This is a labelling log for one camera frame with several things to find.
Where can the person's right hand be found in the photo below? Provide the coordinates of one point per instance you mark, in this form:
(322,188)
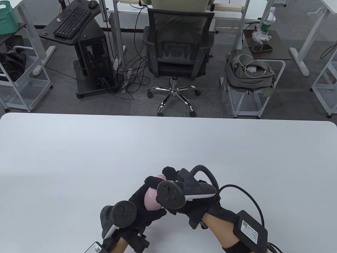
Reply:
(200,208)

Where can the person's left hand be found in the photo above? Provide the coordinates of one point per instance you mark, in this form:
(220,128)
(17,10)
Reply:
(137,208)

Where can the pink thermos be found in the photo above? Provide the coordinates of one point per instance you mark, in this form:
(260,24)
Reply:
(151,200)

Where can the pink thermos cap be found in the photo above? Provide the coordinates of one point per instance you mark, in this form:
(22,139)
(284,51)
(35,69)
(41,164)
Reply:
(160,178)

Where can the person's left forearm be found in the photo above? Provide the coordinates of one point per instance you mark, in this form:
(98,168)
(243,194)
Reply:
(121,246)

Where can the person's right forearm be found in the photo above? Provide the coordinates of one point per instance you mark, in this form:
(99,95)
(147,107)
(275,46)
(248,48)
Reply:
(218,234)

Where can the grey handheld controller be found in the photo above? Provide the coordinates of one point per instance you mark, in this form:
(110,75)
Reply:
(121,212)
(168,195)

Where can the black wrist sensor box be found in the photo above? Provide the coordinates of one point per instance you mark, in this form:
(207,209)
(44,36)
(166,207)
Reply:
(95,248)
(250,229)

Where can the white power strip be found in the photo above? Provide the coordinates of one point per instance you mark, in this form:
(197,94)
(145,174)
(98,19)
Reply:
(127,76)

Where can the grey backpack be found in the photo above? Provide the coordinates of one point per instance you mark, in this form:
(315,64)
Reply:
(244,81)

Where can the white charger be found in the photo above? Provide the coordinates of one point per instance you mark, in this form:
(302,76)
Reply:
(251,69)

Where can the black mesh office chair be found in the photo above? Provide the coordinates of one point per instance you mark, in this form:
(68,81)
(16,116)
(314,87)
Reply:
(179,60)

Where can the black computer tower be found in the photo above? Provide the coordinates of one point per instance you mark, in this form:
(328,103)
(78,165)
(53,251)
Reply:
(94,58)

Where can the black smartphone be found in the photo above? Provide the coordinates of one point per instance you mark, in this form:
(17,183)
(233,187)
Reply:
(263,48)

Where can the dark brown side table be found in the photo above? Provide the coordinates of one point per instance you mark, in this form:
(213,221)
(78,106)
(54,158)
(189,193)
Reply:
(21,28)
(279,50)

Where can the crumpled white plastic bag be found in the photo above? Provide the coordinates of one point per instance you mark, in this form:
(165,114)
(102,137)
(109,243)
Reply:
(259,37)

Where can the black rolling computer cart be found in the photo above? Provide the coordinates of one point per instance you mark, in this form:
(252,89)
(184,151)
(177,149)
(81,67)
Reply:
(60,40)

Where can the white desk with T-leg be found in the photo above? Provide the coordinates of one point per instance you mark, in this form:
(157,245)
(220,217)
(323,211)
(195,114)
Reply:
(306,44)
(39,50)

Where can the black bag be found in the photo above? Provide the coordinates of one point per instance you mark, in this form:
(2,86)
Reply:
(13,66)

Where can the clear bottle with green label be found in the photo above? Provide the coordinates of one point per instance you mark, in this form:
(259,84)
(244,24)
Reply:
(266,26)

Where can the long white desk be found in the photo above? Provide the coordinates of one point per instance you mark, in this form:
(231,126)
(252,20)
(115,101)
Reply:
(237,15)

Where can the black keyboard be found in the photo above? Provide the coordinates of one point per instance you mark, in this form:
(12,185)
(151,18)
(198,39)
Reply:
(71,22)

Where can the black computer mouse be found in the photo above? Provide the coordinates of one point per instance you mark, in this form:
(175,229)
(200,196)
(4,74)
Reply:
(92,4)

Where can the green plastic basket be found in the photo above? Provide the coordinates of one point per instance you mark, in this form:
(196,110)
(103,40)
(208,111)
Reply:
(8,21)

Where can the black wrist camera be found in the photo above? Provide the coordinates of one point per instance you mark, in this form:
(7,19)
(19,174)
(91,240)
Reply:
(203,225)
(140,243)

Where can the beige wooden rail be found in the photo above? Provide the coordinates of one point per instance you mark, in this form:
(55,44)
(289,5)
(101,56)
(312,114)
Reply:
(229,8)

